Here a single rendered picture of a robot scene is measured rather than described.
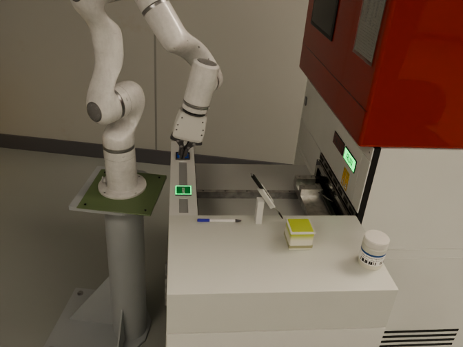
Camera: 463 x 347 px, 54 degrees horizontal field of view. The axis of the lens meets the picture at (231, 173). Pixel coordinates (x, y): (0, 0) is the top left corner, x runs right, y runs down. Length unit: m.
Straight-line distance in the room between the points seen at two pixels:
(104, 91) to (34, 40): 2.15
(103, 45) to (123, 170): 0.47
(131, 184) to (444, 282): 1.26
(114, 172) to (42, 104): 2.16
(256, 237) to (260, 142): 2.21
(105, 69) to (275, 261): 0.84
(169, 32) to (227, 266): 0.70
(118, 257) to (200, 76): 0.94
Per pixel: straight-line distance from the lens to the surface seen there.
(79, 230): 3.08
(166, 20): 1.43
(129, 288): 2.13
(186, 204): 1.56
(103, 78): 1.63
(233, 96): 3.44
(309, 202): 1.78
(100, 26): 1.59
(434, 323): 2.12
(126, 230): 1.93
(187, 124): 1.47
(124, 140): 1.73
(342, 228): 1.53
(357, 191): 1.60
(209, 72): 1.39
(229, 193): 1.84
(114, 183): 1.83
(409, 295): 1.94
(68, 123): 3.87
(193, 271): 1.28
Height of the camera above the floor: 1.82
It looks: 30 degrees down
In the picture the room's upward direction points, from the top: 5 degrees clockwise
